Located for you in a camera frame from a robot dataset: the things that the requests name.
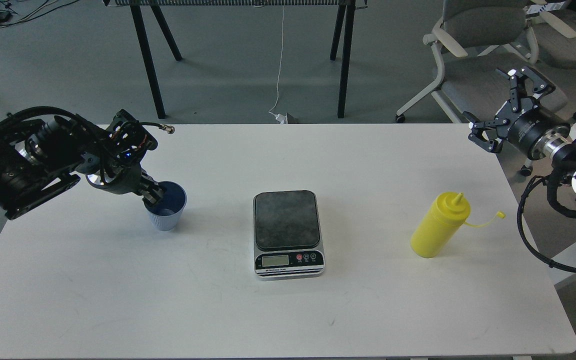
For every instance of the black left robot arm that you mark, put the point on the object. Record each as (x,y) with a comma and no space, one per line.
(45,151)

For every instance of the digital kitchen scale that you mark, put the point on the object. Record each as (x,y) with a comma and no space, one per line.
(287,236)

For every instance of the white power adapter on floor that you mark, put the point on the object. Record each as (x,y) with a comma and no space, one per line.
(286,119)

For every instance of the blue ribbed plastic cup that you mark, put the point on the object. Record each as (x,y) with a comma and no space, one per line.
(165,214)

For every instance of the yellow squeeze bottle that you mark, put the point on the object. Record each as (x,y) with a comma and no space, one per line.
(446,215)

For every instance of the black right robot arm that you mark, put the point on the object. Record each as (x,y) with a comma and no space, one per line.
(559,194)

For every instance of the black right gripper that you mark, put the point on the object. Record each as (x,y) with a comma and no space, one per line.
(533,130)

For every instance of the black-legged background table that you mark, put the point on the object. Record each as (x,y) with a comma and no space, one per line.
(259,33)

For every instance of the grey office chair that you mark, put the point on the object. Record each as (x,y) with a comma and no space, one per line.
(555,33)
(471,46)

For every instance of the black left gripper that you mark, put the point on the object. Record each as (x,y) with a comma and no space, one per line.
(124,144)

